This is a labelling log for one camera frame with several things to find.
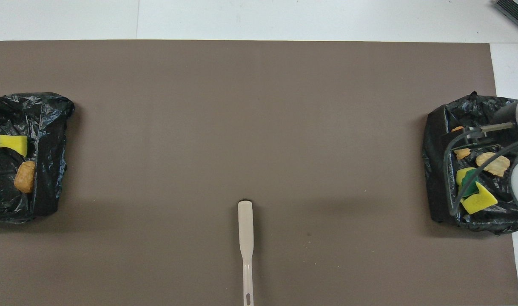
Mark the beige foam chunk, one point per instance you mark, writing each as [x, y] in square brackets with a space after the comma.
[462, 153]
[493, 164]

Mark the notched yellow green sponge piece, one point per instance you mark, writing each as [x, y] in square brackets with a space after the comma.
[464, 175]

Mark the yellow sponge chunk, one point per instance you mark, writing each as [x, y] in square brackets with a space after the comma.
[479, 200]

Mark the brown rounded foam chunk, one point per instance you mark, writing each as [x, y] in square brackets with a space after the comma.
[25, 176]

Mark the small green yellow sponge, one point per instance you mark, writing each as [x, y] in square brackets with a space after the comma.
[13, 144]

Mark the black bag lined bin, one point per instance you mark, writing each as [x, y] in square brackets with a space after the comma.
[433, 178]
[50, 148]

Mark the brown table mat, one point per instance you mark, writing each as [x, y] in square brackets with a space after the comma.
[259, 127]

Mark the dark ribbed panel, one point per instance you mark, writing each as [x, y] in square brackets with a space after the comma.
[516, 10]

